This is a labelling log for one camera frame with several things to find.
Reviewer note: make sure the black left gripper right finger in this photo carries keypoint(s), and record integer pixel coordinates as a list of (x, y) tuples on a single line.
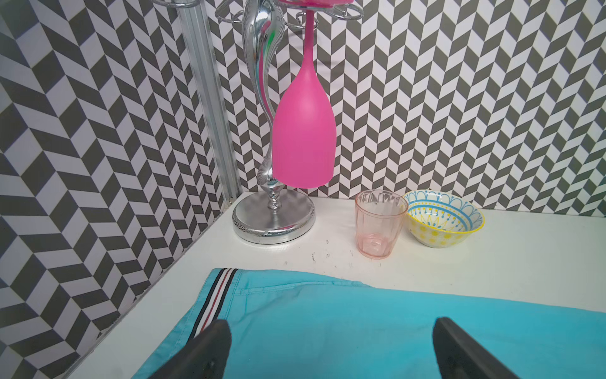
[(460, 356)]

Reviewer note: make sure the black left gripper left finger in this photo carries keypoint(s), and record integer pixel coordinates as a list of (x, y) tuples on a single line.
[(204, 357)]

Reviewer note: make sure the turquoise long pants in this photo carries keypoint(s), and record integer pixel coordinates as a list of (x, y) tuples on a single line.
[(300, 325)]

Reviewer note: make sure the yellow blue patterned bowl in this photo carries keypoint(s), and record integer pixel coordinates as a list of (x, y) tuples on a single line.
[(440, 220)]

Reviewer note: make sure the pink ribbed glass tumbler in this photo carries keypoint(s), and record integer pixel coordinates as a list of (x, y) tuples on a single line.
[(380, 216)]

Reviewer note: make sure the pink plastic wine glass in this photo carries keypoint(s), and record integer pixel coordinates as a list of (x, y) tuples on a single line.
[(304, 131)]

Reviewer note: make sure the aluminium left corner post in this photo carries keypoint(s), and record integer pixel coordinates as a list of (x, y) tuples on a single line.
[(197, 37)]

